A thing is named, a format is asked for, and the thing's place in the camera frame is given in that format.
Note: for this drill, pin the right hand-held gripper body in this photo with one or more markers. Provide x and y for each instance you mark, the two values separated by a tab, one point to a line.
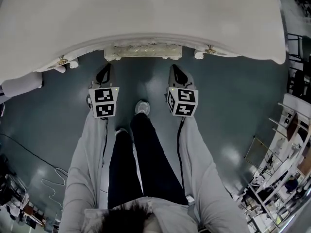
184	98

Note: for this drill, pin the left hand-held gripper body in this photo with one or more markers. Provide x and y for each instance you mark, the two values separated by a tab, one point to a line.
104	98

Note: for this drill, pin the person's right forearm grey sleeve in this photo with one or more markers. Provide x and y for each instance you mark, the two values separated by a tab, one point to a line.
206	169

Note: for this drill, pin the person's left forearm grey sleeve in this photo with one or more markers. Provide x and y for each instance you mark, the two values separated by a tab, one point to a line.
85	154

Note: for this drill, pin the white dressing table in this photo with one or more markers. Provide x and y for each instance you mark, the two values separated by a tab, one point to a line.
145	11

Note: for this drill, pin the person's left white shoe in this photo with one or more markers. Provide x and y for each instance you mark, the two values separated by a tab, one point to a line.
120	130

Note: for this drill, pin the person's white shoe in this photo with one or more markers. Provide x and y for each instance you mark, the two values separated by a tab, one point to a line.
120	130
142	107

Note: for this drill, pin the person's right white shoe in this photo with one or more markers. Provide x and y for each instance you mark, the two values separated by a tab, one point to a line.
142	107

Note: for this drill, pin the brass drawer knob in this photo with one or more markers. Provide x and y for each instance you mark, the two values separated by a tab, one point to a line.
210	50
62	61

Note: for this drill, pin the person's right leg black trousers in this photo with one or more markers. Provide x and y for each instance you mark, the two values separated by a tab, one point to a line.
155	159

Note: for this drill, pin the person's leg black trousers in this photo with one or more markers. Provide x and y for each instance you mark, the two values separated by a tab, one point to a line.
155	159
122	169

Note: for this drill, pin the person's left leg black trousers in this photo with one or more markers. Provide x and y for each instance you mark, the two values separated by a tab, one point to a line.
122	169

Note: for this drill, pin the small white connector box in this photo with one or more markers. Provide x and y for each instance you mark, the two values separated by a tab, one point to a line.
190	200

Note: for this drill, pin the brown wooden board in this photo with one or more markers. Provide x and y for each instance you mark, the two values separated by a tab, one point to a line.
292	126

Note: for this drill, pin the person's grey sweatshirt torso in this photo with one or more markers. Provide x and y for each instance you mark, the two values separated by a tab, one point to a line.
170	217

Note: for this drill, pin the white metal shelving rack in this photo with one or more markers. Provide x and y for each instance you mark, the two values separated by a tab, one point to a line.
274	178

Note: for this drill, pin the dark cluttered equipment pile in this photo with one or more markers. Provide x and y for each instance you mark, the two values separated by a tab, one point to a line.
14	198

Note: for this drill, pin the black metal frame rack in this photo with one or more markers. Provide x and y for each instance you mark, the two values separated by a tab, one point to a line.
298	64

